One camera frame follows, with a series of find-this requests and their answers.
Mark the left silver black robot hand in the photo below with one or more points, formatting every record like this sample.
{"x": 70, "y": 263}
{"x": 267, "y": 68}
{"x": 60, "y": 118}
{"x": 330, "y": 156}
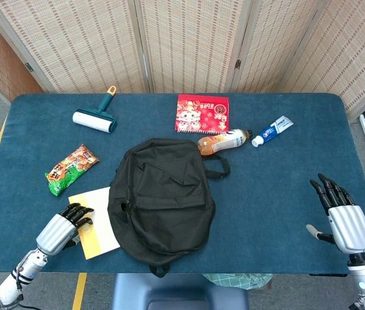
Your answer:
{"x": 54, "y": 234}

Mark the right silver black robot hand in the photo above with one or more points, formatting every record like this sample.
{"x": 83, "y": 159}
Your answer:
{"x": 350, "y": 226}

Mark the yellow notebook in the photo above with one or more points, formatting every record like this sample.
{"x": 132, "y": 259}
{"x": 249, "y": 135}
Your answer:
{"x": 99, "y": 235}

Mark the black backpack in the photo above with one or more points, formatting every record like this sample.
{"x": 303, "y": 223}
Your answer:
{"x": 162, "y": 200}

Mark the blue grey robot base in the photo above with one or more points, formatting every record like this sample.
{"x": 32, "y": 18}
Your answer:
{"x": 175, "y": 290}

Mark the orange green snack bag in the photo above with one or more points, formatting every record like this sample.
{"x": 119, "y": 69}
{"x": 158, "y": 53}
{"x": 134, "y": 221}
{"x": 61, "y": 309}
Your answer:
{"x": 70, "y": 169}

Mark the blue table cover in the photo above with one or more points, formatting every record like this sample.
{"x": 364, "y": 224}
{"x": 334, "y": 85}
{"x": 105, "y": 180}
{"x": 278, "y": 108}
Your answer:
{"x": 282, "y": 193}

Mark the blue white toothpaste tube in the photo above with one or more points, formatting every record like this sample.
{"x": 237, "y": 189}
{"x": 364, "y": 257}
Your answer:
{"x": 271, "y": 130}

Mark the green checked cloth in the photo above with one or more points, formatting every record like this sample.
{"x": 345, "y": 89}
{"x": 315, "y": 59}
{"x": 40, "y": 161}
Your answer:
{"x": 237, "y": 280}

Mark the orange drink plastic bottle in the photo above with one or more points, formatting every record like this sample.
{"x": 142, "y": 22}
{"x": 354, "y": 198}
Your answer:
{"x": 221, "y": 142}

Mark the dark metal screen hinge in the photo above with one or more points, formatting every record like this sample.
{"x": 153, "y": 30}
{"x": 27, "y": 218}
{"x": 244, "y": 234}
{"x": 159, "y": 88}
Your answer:
{"x": 237, "y": 63}
{"x": 28, "y": 67}

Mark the bamboo folding screen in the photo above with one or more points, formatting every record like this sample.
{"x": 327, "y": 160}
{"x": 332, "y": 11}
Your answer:
{"x": 188, "y": 42}

